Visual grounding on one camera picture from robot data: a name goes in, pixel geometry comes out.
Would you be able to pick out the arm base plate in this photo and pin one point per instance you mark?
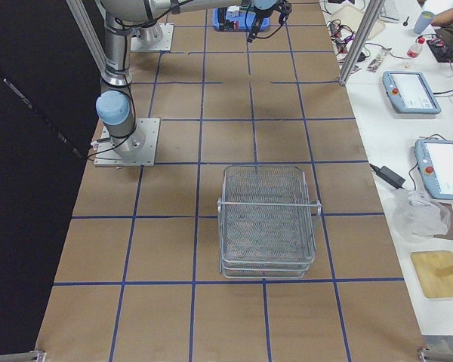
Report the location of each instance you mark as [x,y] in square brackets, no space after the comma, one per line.
[138,150]
[157,38]

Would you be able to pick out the far teach pendant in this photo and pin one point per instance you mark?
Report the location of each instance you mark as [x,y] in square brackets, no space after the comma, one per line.
[409,93]

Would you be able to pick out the clear plastic bag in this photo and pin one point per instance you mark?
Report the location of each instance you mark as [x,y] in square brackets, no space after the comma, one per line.
[417,216]

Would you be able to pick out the near teach pendant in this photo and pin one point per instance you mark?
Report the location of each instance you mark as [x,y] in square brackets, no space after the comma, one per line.
[435,163]

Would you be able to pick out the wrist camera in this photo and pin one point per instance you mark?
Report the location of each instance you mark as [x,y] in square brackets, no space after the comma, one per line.
[284,8]

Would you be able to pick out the wire mesh shelf basket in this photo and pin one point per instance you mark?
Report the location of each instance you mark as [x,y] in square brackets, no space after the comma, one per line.
[265,222]

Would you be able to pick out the beige plastic tray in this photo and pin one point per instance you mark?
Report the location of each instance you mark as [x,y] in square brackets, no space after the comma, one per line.
[351,16]

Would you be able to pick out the black power adapter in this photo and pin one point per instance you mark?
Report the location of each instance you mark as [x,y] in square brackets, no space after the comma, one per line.
[389,176]

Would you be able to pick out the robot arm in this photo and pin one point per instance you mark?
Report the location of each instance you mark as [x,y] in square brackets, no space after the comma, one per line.
[115,106]
[177,6]

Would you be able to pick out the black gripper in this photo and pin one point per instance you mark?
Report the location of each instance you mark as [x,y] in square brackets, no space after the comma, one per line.
[259,13]

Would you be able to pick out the plastic water bottle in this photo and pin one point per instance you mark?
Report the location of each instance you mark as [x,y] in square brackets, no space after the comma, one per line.
[415,49]

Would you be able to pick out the aluminium frame post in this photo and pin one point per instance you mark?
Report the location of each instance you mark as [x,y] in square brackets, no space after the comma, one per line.
[372,12]

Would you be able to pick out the wooden cutting board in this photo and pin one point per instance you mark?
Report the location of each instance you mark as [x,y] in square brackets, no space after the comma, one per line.
[434,270]

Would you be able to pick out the blue plastic tray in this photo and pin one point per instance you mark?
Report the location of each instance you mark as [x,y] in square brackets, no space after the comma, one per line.
[218,20]

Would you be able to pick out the white circuit breaker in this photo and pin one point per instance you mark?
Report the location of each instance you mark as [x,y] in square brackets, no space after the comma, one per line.
[232,15]

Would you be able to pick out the teach pendant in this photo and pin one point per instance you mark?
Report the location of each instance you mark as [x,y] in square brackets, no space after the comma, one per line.
[435,163]
[409,93]

